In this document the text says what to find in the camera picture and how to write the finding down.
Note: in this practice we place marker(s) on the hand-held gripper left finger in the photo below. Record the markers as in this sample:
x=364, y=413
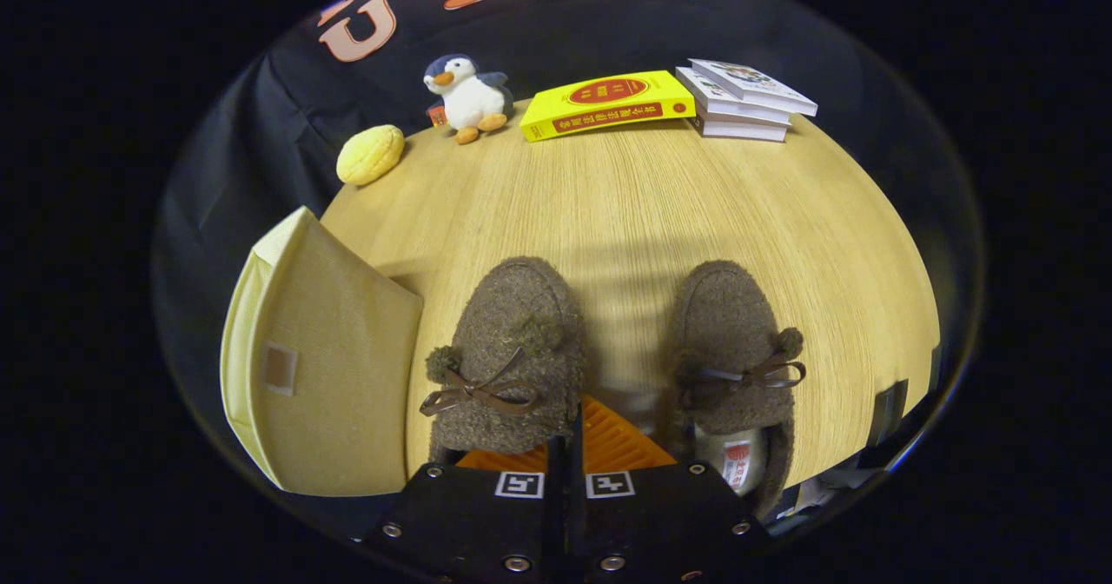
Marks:
x=554, y=514

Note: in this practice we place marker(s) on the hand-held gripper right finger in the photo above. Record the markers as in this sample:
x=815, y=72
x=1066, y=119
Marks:
x=577, y=514

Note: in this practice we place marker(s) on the brown fuzzy shoe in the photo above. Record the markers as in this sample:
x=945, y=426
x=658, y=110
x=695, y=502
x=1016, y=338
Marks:
x=512, y=323
x=725, y=323

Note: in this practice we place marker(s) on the beige fabric storage box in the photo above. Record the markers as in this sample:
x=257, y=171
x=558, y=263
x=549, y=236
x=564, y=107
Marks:
x=347, y=375

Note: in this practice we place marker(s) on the white crumpled sheet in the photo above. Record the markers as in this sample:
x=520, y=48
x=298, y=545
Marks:
x=817, y=490

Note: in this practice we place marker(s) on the yellow bun toy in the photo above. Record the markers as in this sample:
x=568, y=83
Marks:
x=369, y=155

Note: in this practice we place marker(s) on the yellow book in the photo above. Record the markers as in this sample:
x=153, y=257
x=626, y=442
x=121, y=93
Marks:
x=608, y=106

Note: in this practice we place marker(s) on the penguin plush toy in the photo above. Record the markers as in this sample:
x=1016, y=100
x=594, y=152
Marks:
x=473, y=97

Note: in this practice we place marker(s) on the white illustrated cover book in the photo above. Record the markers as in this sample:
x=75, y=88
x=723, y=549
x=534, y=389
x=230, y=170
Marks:
x=751, y=80

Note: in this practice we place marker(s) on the black backdrop cloth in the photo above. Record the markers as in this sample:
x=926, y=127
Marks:
x=565, y=36

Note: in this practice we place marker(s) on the black bracket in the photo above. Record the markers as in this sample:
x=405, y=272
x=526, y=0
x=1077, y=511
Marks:
x=886, y=410

